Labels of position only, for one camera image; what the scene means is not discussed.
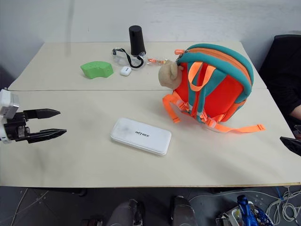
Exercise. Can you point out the beige plush toy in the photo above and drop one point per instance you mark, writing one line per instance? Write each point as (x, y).
(168, 74)

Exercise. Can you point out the orange and teal backpack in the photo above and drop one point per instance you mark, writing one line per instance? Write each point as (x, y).
(218, 94)

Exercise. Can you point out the blue patterned object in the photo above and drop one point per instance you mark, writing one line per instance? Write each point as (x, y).
(247, 212)

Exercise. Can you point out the orange wrapped small item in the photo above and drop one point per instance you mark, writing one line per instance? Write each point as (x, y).
(156, 61)

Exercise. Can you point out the clear safety goggles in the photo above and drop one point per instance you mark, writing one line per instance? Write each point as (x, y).
(122, 60)

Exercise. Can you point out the green foam block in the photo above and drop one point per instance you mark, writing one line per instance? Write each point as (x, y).
(96, 69)

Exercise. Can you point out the white earbuds case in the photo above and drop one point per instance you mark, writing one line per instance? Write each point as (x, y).
(124, 71)

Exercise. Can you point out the black cylinder speaker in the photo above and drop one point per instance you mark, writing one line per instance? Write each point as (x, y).
(137, 40)

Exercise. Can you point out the white rectangular case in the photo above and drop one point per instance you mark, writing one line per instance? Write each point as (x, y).
(140, 136)

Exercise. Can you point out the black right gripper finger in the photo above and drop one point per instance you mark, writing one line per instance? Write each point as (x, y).
(292, 144)

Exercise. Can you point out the dark rounded shape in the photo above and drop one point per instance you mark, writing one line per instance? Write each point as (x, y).
(125, 214)
(183, 212)

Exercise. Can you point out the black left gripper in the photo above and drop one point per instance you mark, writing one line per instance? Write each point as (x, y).
(14, 128)

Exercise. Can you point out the black office chair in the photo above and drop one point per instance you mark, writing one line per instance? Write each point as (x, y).
(282, 70)

